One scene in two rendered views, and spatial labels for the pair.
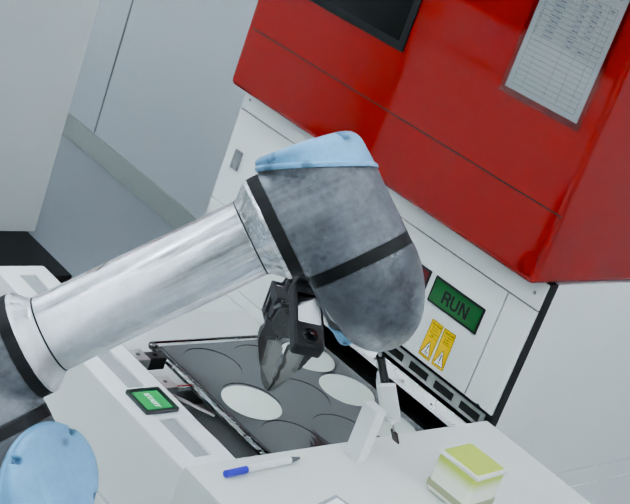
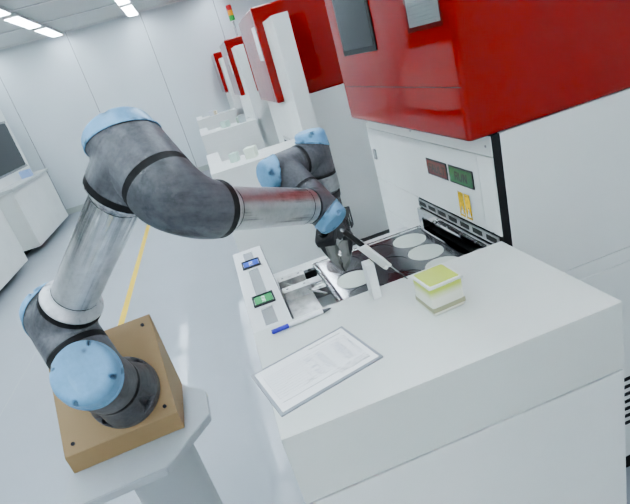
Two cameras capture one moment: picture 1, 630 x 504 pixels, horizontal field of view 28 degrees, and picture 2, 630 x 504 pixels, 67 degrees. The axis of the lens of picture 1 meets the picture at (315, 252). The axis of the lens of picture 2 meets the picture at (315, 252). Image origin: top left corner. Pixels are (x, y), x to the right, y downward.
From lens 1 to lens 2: 110 cm
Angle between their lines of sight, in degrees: 37
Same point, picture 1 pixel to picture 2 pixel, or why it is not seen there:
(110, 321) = (69, 278)
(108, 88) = not seen: hidden behind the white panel
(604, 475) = not seen: outside the picture
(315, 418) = (392, 276)
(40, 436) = (65, 351)
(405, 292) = (161, 193)
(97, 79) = not seen: hidden behind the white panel
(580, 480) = not seen: outside the picture
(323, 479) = (341, 317)
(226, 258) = (89, 219)
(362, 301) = (140, 211)
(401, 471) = (405, 296)
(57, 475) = (79, 370)
